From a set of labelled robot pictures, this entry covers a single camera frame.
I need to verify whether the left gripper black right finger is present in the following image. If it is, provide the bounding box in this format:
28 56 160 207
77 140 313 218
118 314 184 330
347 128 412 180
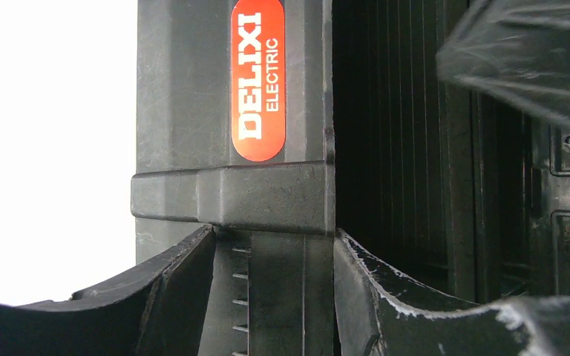
333 230 570 355

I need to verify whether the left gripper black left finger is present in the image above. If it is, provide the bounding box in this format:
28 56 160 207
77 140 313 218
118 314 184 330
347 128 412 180
0 225 216 355

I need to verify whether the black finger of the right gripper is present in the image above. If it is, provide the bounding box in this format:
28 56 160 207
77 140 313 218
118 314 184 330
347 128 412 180
436 0 570 131

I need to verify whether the black plastic toolbox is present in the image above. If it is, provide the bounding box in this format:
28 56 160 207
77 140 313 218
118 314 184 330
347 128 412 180
131 1 570 355

